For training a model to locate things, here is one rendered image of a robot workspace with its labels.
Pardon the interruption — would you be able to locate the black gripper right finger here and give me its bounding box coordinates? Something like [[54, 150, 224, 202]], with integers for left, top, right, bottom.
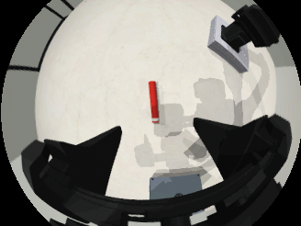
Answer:
[[192, 116, 268, 179]]

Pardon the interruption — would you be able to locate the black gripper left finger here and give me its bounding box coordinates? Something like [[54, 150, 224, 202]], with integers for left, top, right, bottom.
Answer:
[[44, 127, 122, 195]]

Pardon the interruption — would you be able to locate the dark red peg with white band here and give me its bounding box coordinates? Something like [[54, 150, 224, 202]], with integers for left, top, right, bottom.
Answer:
[[148, 81, 159, 123]]

